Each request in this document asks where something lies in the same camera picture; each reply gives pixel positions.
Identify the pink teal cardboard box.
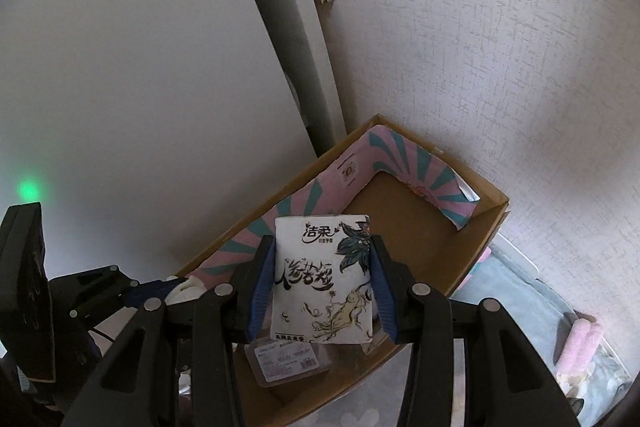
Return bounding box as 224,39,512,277
169,114,511,427

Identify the black round jar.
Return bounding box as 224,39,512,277
567,397,585,416

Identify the pink fluffy sock back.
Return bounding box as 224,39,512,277
556,319,603,377

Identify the clear cotton swab box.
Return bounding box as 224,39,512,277
244,337,332,388

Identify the white earphone case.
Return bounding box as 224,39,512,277
165,275,207,306

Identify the white tissue pack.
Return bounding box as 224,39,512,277
270,215,373,345

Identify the white metal tray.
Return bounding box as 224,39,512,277
487,233,637,388

